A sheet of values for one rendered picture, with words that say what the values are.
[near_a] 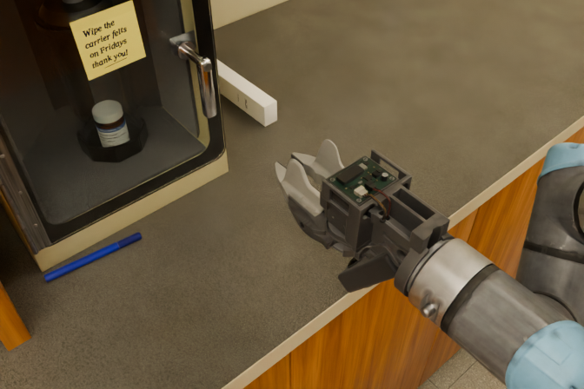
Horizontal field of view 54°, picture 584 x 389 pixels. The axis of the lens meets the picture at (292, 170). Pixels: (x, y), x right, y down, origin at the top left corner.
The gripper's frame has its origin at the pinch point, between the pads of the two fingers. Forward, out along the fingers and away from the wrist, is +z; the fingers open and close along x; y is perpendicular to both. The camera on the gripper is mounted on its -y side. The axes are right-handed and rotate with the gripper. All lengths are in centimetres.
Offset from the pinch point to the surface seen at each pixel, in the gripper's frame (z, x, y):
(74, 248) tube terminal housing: 22.9, 21.5, -19.0
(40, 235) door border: 21.7, 24.9, -12.4
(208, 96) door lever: 16.5, 0.3, 1.2
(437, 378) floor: -4, -53, -114
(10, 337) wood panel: 14.0, 33.6, -18.0
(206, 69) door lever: 16.3, 0.2, 5.5
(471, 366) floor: -8, -63, -114
